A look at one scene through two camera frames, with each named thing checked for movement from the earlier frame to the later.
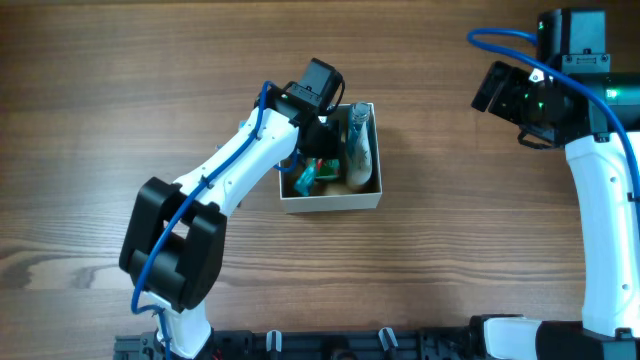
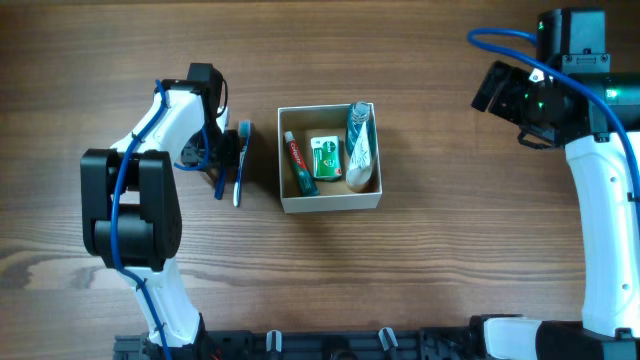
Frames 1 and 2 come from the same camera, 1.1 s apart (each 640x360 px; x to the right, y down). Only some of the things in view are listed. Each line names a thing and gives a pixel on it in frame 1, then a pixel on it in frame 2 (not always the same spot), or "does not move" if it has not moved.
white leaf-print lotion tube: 359,151 does not move
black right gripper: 489,87 does not move
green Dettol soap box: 328,169 does not move
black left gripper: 326,141 to 228,151
